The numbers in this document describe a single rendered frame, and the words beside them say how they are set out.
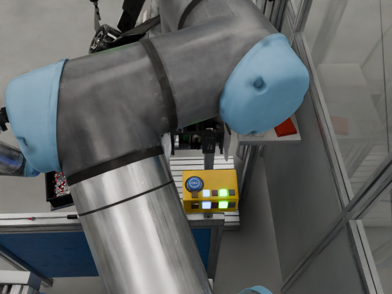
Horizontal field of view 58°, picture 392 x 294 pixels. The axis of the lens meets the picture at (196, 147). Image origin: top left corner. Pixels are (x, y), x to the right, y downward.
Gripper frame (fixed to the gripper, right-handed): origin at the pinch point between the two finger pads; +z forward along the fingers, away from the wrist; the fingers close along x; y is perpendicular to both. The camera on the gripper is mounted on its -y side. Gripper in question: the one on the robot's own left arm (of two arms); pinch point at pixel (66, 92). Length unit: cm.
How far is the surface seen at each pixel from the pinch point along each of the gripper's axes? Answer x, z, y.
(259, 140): 43, 56, -13
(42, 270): 81, -33, 58
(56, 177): 29.9, -11.2, 22.3
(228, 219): 105, 60, 35
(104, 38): -10.2, 17.9, 1.5
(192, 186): 33.1, 14.5, -29.6
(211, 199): 37, 17, -34
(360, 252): 61, 41, -61
